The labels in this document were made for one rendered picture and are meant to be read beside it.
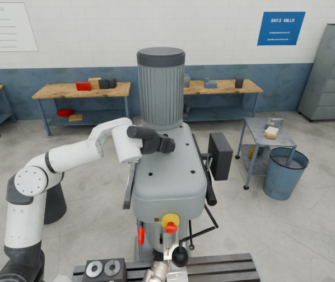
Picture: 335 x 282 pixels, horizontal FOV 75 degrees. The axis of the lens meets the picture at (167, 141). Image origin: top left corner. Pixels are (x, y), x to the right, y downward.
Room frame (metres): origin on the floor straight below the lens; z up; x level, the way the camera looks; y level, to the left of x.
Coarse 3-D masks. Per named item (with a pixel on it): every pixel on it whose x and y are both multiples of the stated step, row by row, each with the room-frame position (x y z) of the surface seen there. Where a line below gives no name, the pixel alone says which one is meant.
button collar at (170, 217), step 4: (164, 216) 0.47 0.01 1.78; (168, 216) 0.46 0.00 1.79; (172, 216) 0.46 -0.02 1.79; (176, 216) 0.47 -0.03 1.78; (164, 220) 0.45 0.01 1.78; (168, 220) 0.45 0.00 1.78; (172, 220) 0.45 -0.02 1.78; (176, 220) 0.46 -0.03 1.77; (164, 224) 0.45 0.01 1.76; (176, 224) 0.46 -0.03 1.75
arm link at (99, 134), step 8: (112, 120) 0.55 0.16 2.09; (120, 120) 0.54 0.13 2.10; (128, 120) 0.55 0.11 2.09; (96, 128) 0.53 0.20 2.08; (104, 128) 0.53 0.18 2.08; (112, 128) 0.53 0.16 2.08; (96, 136) 0.51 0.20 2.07; (104, 136) 0.54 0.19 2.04; (88, 144) 0.49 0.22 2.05; (96, 144) 0.51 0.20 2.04; (88, 152) 0.48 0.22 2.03; (96, 152) 0.48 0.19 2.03
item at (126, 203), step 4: (132, 164) 0.59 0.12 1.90; (136, 164) 0.60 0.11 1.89; (132, 168) 0.57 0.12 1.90; (132, 172) 0.55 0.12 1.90; (128, 176) 0.53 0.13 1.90; (132, 176) 0.53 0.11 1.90; (128, 180) 0.51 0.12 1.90; (132, 180) 0.51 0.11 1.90; (128, 184) 0.50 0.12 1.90; (132, 184) 0.50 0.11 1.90; (128, 188) 0.48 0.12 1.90; (132, 188) 0.48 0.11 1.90; (128, 192) 0.46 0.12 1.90; (124, 196) 0.45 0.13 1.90; (128, 196) 0.45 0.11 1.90; (124, 200) 0.43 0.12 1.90; (128, 200) 0.43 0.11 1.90; (124, 204) 0.42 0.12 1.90; (128, 204) 0.42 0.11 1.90; (124, 208) 0.40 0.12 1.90; (128, 208) 0.40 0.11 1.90
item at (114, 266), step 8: (88, 264) 0.67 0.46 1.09; (96, 264) 0.67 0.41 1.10; (104, 264) 0.67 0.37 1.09; (112, 264) 0.67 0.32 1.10; (120, 264) 0.67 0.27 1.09; (88, 272) 0.62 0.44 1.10; (96, 272) 0.62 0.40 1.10; (104, 272) 0.63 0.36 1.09; (112, 272) 0.62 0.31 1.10; (120, 272) 0.63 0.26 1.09; (88, 280) 0.59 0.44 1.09; (96, 280) 0.59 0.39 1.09; (104, 280) 0.59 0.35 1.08; (112, 280) 0.59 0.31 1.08; (120, 280) 0.59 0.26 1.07
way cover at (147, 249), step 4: (144, 224) 1.01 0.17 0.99; (144, 228) 1.00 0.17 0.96; (144, 244) 0.93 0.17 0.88; (148, 244) 0.93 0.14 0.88; (184, 244) 0.94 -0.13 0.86; (144, 248) 0.91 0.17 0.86; (148, 248) 0.91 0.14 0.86; (152, 248) 0.91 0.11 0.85; (144, 252) 0.88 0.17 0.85; (148, 252) 0.89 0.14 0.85; (144, 256) 0.86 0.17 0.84; (148, 256) 0.86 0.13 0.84; (152, 256) 0.86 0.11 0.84; (144, 260) 0.84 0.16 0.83; (148, 260) 0.84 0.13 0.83
